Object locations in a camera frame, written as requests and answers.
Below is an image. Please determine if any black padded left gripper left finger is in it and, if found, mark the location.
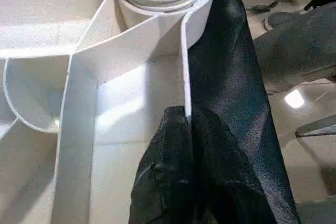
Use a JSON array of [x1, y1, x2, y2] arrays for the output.
[[128, 105, 196, 224]]

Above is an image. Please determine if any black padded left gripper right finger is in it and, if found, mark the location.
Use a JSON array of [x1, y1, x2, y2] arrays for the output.
[[191, 108, 270, 224]]

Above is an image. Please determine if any white plastic table top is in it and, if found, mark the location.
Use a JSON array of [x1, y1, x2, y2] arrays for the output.
[[0, 0, 218, 224]]

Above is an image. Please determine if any black work mat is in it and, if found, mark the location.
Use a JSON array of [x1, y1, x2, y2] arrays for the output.
[[187, 0, 302, 224]]

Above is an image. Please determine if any grey trouser leg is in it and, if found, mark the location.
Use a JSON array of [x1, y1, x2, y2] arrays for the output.
[[251, 0, 336, 83]]

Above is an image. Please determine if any grey sneaker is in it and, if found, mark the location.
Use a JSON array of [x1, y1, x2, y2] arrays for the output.
[[263, 10, 283, 32]]

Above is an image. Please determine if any metal chair frame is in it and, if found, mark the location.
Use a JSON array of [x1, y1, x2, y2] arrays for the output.
[[295, 115, 336, 138]]

